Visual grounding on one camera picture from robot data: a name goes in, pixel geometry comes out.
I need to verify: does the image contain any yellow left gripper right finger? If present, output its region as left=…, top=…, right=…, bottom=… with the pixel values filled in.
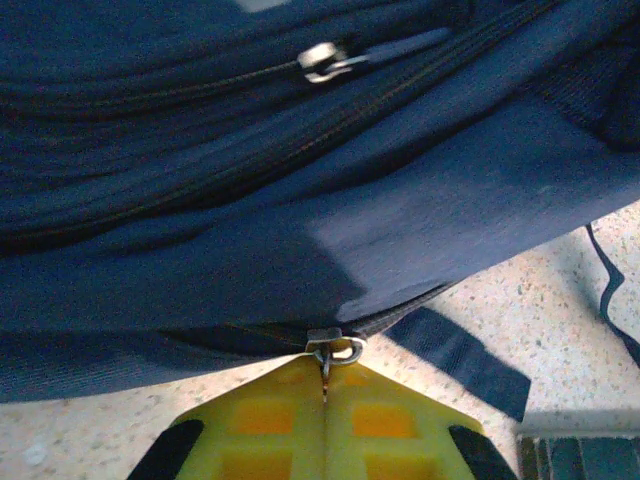
left=323, top=358, right=519, bottom=480

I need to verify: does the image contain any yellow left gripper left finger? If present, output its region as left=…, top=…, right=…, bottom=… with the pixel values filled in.
left=127, top=355, right=326, bottom=480

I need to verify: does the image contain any teal illustrated picture book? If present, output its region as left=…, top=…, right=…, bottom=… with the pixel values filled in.
left=516, top=408, right=640, bottom=480

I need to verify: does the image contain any navy blue backpack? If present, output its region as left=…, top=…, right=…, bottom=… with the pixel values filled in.
left=0, top=0, right=640, bottom=422

